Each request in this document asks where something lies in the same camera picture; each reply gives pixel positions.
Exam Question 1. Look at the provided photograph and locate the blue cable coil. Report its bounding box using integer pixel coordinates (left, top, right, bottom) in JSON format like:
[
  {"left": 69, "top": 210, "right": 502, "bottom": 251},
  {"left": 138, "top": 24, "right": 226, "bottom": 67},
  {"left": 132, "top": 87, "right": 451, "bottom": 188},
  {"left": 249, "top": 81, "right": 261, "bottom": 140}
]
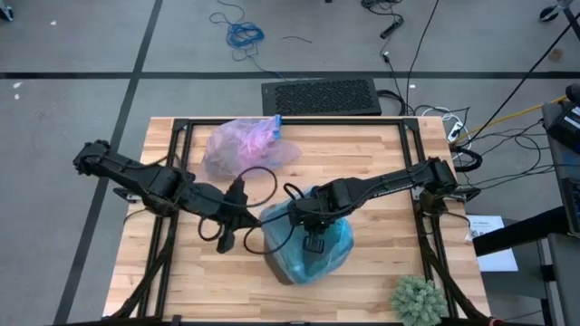
[{"left": 208, "top": 0, "right": 285, "bottom": 81}]

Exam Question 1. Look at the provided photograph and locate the black perforated computer case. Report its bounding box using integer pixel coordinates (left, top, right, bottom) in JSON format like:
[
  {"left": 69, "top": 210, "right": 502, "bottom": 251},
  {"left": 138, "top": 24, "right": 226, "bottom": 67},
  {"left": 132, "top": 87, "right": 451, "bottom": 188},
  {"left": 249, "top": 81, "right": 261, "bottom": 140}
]
[{"left": 261, "top": 76, "right": 383, "bottom": 118}]

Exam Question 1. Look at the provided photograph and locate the black aluminium rig frame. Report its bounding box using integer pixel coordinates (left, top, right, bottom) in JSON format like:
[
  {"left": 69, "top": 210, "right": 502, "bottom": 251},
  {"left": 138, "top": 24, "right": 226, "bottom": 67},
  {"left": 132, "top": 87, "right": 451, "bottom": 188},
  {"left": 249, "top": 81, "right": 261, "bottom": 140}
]
[{"left": 108, "top": 116, "right": 490, "bottom": 326}]

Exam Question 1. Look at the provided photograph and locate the grey brown trash bin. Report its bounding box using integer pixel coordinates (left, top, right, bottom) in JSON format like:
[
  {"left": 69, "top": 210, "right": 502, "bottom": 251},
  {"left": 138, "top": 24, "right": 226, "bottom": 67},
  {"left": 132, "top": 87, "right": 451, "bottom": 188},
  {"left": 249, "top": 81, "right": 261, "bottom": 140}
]
[{"left": 264, "top": 247, "right": 298, "bottom": 287}]

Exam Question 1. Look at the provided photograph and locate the black beam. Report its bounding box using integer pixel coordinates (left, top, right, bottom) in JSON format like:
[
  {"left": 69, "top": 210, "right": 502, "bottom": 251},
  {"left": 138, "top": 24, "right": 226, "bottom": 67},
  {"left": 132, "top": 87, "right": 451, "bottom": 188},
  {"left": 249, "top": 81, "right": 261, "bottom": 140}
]
[{"left": 470, "top": 206, "right": 573, "bottom": 257}]

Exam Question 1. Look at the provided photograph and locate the black floor cable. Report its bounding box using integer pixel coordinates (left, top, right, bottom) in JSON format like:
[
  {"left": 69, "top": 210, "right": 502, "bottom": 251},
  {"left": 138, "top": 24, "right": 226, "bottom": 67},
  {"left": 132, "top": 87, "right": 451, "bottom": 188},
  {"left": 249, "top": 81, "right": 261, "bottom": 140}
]
[{"left": 404, "top": 0, "right": 441, "bottom": 115}]

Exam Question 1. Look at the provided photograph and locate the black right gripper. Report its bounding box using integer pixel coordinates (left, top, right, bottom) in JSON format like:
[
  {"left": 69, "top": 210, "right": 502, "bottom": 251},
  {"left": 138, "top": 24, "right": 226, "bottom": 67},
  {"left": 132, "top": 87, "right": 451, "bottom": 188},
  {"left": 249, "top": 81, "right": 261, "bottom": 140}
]
[{"left": 286, "top": 193, "right": 346, "bottom": 254}]

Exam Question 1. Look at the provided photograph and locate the coiled black cable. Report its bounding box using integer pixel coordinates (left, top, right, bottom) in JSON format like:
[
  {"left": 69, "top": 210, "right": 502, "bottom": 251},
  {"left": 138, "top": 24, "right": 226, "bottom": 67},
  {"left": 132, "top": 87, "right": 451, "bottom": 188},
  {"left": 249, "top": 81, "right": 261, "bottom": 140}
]
[{"left": 451, "top": 144, "right": 484, "bottom": 174}]

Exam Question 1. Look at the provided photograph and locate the light blue trash bag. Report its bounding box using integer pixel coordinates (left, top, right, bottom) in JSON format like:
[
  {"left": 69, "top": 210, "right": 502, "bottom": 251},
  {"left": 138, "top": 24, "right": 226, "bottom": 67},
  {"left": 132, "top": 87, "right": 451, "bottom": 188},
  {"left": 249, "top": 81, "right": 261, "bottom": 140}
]
[{"left": 259, "top": 186, "right": 356, "bottom": 286}]

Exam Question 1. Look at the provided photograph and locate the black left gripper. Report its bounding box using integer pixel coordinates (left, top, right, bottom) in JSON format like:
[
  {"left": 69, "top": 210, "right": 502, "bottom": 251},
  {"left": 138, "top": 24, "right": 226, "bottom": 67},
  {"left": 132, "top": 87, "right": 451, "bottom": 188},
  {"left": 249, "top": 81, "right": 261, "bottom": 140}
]
[{"left": 216, "top": 177, "right": 263, "bottom": 255}]

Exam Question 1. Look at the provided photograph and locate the black equipment cart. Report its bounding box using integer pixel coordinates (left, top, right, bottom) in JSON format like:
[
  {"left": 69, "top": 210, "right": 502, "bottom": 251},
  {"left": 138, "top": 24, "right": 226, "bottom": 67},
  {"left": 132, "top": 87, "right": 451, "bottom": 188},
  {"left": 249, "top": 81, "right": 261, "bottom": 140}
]
[{"left": 541, "top": 83, "right": 580, "bottom": 326}]

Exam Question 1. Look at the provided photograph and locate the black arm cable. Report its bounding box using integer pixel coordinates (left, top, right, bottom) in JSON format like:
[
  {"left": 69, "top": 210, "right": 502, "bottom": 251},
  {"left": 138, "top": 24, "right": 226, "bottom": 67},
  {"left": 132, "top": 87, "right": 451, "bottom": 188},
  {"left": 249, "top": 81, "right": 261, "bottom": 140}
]
[
  {"left": 242, "top": 182, "right": 305, "bottom": 256},
  {"left": 197, "top": 166, "right": 279, "bottom": 243}
]

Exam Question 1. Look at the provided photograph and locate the white paper sheet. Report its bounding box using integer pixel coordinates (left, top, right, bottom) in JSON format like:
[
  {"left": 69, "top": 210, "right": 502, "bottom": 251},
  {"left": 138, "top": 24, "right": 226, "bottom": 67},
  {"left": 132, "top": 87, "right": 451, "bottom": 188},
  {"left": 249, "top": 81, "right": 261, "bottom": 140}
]
[{"left": 464, "top": 215, "right": 520, "bottom": 273}]

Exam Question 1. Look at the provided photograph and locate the green artificial plant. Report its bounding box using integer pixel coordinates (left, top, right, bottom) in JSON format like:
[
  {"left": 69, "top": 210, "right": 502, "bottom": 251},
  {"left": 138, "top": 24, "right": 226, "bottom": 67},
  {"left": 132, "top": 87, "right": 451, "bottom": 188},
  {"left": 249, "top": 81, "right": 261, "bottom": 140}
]
[{"left": 389, "top": 274, "right": 448, "bottom": 326}]

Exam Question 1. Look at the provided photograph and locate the pink drawstring trash bag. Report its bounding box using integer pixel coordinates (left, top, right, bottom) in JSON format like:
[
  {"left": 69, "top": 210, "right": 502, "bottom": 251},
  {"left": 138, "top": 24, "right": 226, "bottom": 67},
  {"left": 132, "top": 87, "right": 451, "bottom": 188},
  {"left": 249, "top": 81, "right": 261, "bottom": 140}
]
[{"left": 201, "top": 114, "right": 304, "bottom": 181}]

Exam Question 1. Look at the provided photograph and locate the white power strip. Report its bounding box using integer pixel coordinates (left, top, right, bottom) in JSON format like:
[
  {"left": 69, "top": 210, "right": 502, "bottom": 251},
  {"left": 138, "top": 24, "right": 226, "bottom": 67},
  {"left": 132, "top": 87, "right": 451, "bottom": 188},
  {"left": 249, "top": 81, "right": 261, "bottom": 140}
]
[{"left": 446, "top": 120, "right": 466, "bottom": 144}]

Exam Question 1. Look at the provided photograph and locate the yellow cable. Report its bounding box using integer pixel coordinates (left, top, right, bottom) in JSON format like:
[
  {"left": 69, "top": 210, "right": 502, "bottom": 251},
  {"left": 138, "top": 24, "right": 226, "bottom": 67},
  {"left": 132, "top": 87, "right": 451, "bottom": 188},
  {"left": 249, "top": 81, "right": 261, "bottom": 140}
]
[{"left": 456, "top": 94, "right": 568, "bottom": 142}]

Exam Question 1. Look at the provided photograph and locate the black power strip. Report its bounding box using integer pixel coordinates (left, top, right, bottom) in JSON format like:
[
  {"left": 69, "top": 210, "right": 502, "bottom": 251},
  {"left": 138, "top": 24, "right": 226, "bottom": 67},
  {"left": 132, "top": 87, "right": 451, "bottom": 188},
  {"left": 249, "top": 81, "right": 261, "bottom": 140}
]
[{"left": 379, "top": 16, "right": 406, "bottom": 40}]

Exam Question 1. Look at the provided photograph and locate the long black cable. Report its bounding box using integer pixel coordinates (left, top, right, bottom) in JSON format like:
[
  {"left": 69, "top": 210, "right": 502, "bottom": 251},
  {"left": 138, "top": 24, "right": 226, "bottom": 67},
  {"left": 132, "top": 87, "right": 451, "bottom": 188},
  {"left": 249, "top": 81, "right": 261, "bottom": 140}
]
[{"left": 469, "top": 21, "right": 580, "bottom": 138}]

